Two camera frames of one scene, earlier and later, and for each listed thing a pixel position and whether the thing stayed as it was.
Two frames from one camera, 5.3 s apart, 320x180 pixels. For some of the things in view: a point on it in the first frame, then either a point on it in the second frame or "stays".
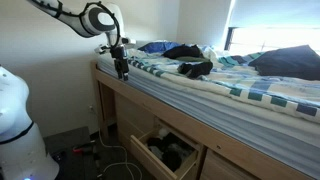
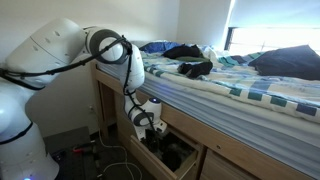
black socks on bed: x=193 y=69 stays
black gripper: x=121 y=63 -> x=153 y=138
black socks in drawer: x=172 y=148 stays
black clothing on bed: x=183 y=51 stays
